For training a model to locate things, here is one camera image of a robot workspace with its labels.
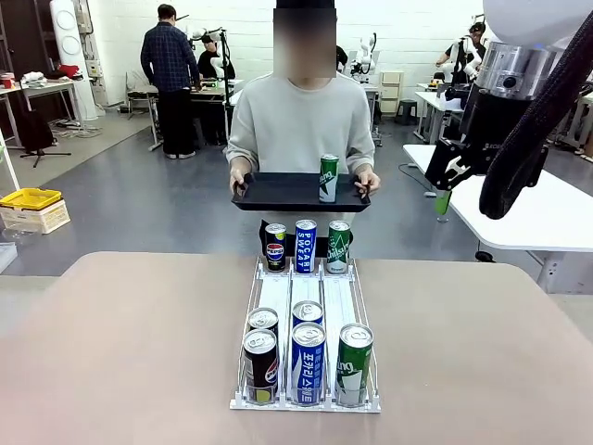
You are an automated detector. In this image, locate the person's left forearm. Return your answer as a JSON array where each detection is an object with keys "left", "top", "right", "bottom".
[{"left": 345, "top": 138, "right": 376, "bottom": 175}]

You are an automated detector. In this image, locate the white drawer cabinet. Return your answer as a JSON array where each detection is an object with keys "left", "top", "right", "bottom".
[{"left": 379, "top": 70, "right": 407, "bottom": 115}]

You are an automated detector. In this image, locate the black floor tripod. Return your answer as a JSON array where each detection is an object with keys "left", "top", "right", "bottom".
[{"left": 18, "top": 81, "right": 73, "bottom": 169}]

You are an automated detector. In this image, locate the black serving tray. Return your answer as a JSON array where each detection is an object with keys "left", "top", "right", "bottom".
[{"left": 230, "top": 172, "right": 372, "bottom": 214}]

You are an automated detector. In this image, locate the black Pepsi can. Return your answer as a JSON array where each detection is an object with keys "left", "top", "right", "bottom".
[
  {"left": 242, "top": 327, "right": 280, "bottom": 404},
  {"left": 247, "top": 307, "right": 280, "bottom": 339},
  {"left": 264, "top": 222, "right": 288, "bottom": 273}
]

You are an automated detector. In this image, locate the large white table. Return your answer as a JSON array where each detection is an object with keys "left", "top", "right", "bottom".
[{"left": 401, "top": 143, "right": 593, "bottom": 294}]

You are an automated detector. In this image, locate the cluttered white desk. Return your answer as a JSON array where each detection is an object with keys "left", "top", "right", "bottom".
[{"left": 0, "top": 69, "right": 84, "bottom": 140}]

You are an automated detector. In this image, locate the person's left hand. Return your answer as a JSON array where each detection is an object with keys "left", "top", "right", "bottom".
[{"left": 354, "top": 170, "right": 382, "bottom": 198}]

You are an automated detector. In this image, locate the black stool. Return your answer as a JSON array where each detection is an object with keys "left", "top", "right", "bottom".
[{"left": 395, "top": 98, "right": 419, "bottom": 126}]

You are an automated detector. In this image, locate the person's right hand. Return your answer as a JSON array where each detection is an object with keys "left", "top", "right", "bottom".
[{"left": 230, "top": 167, "right": 254, "bottom": 196}]

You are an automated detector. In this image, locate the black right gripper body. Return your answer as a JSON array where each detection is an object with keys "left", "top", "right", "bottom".
[{"left": 462, "top": 86, "right": 536, "bottom": 176}]

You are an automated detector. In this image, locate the man in plaid shirt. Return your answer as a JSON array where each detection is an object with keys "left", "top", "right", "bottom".
[{"left": 140, "top": 3, "right": 201, "bottom": 161}]

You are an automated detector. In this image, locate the white background desk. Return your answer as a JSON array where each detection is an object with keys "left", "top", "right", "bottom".
[{"left": 414, "top": 90, "right": 464, "bottom": 145}]

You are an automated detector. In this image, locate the person's right forearm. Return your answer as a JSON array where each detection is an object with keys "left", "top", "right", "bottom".
[{"left": 225, "top": 138, "right": 260, "bottom": 175}]

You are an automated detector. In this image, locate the person in black t-shirt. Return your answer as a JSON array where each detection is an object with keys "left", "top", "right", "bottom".
[{"left": 435, "top": 20, "right": 487, "bottom": 87}]

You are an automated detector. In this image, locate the person in grey sweater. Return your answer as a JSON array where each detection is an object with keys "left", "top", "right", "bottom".
[{"left": 225, "top": 0, "right": 376, "bottom": 273}]

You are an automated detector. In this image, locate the yellow plastic crate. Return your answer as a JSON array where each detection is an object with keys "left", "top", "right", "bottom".
[{"left": 0, "top": 187, "right": 64, "bottom": 210}]

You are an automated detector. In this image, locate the green Chilsung cider can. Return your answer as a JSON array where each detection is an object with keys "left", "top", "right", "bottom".
[
  {"left": 318, "top": 154, "right": 340, "bottom": 204},
  {"left": 326, "top": 220, "right": 351, "bottom": 275},
  {"left": 334, "top": 323, "right": 374, "bottom": 408}
]

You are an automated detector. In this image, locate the white can dispenser rack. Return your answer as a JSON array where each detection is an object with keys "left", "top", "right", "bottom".
[{"left": 229, "top": 257, "right": 384, "bottom": 413}]

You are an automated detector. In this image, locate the white plastic crate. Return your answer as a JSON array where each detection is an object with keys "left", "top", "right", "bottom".
[{"left": 0, "top": 199, "right": 72, "bottom": 235}]

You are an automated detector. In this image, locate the white tower air conditioner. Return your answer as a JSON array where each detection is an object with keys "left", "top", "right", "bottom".
[{"left": 49, "top": 0, "right": 99, "bottom": 120}]

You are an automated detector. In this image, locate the blue Pocari Sweat can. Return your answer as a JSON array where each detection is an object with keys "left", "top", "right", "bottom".
[
  {"left": 290, "top": 322, "right": 327, "bottom": 407},
  {"left": 292, "top": 299, "right": 324, "bottom": 328},
  {"left": 295, "top": 219, "right": 318, "bottom": 274}
]

